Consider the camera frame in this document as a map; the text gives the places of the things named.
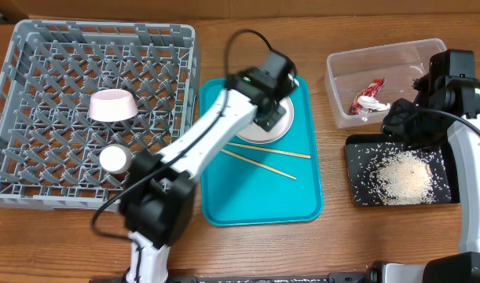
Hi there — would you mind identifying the teal plastic tray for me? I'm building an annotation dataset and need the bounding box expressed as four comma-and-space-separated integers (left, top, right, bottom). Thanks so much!
201, 79, 324, 226

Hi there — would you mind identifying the black tray with rice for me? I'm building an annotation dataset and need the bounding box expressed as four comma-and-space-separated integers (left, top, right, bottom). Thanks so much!
344, 134, 460, 207

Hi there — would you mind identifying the large white pink plate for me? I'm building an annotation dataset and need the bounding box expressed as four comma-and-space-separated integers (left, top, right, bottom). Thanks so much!
234, 75, 299, 144

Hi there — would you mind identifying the white plastic cup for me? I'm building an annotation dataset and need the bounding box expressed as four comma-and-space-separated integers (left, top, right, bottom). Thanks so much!
99, 144, 132, 174

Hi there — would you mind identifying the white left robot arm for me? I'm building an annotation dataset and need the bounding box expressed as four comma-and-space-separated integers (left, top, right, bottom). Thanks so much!
119, 51, 299, 282

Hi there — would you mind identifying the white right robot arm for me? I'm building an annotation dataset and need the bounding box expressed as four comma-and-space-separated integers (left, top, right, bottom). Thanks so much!
365, 50, 480, 282

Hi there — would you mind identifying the pink white tissue waste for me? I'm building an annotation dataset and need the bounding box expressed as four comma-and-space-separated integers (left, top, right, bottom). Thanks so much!
357, 96, 390, 112

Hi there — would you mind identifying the grey plastic dishwasher rack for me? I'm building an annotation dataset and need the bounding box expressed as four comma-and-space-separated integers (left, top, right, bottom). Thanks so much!
0, 20, 201, 210

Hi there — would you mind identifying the small pink bowl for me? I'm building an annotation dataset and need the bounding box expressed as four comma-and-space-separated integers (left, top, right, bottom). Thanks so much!
89, 89, 138, 123

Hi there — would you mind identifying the red white wrapper waste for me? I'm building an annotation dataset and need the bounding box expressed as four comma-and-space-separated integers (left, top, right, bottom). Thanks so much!
349, 79, 390, 115

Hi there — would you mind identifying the clear plastic waste bin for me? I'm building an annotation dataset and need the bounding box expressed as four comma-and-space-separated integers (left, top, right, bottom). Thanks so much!
324, 39, 446, 128

